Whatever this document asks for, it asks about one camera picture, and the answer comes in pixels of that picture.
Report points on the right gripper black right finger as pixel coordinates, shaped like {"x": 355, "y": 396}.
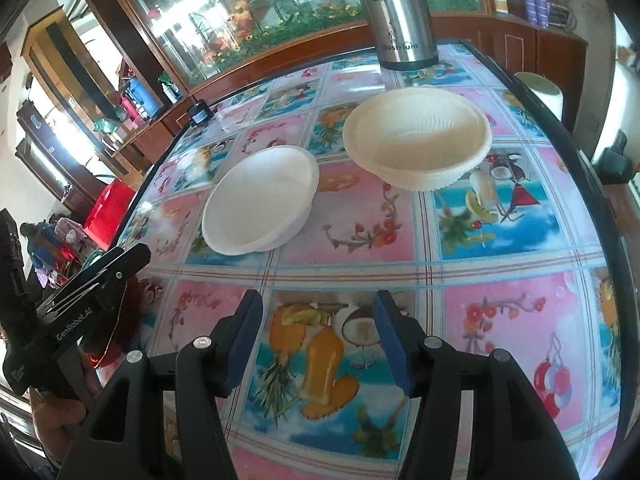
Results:
{"x": 488, "y": 398}

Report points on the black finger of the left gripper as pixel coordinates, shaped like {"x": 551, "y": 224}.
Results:
{"x": 92, "y": 293}

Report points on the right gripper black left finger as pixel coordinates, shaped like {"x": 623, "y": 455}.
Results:
{"x": 158, "y": 417}

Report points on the red glass plate with sticker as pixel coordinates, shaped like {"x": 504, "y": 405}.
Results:
{"x": 105, "y": 342}

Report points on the cream plastic bowl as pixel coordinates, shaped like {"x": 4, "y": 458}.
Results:
{"x": 418, "y": 139}

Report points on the operator left hand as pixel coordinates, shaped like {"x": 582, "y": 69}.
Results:
{"x": 52, "y": 417}

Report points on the seated person in blue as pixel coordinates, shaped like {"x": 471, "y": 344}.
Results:
{"x": 44, "y": 248}

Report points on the red gift bag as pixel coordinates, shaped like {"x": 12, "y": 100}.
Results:
{"x": 107, "y": 213}

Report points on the pink thermos jug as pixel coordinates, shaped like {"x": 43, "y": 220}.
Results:
{"x": 130, "y": 109}

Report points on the blue thermos jug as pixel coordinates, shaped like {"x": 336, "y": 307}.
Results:
{"x": 143, "y": 97}

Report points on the stainless steel thermos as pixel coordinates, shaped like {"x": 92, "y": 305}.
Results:
{"x": 403, "y": 34}

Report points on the purple spray cans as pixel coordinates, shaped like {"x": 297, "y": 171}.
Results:
{"x": 537, "y": 12}

